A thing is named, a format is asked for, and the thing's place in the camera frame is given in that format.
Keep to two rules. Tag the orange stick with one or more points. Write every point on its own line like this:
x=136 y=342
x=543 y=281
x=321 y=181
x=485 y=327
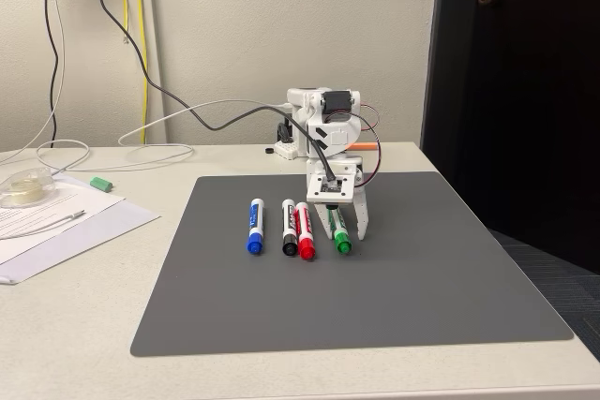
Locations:
x=368 y=145

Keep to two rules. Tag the dark door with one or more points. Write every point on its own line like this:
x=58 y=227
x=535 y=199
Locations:
x=539 y=91

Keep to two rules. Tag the white paper stack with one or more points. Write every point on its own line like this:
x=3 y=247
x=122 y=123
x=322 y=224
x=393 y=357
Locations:
x=108 y=226

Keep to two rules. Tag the clear tape dispenser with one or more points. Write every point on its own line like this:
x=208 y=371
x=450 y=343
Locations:
x=23 y=189

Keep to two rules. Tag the white-framed camera board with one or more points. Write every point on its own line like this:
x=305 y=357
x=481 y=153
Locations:
x=340 y=189

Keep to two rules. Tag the green dry erase marker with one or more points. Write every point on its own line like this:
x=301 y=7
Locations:
x=342 y=238

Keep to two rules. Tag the blue dry erase marker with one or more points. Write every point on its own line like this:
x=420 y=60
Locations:
x=256 y=226

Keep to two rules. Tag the black dry erase marker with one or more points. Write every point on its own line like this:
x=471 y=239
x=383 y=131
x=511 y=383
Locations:
x=288 y=226

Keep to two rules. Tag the red dry erase marker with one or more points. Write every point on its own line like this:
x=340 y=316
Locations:
x=304 y=226

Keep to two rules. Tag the gray rubber mat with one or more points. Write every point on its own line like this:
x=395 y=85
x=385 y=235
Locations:
x=328 y=301

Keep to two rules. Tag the printed white paper sheet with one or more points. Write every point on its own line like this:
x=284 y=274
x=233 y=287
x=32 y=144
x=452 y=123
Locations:
x=70 y=198

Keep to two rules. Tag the black plug at base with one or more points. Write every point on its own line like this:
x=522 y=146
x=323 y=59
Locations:
x=283 y=130

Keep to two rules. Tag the small green plastic block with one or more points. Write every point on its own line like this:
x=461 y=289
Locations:
x=101 y=184

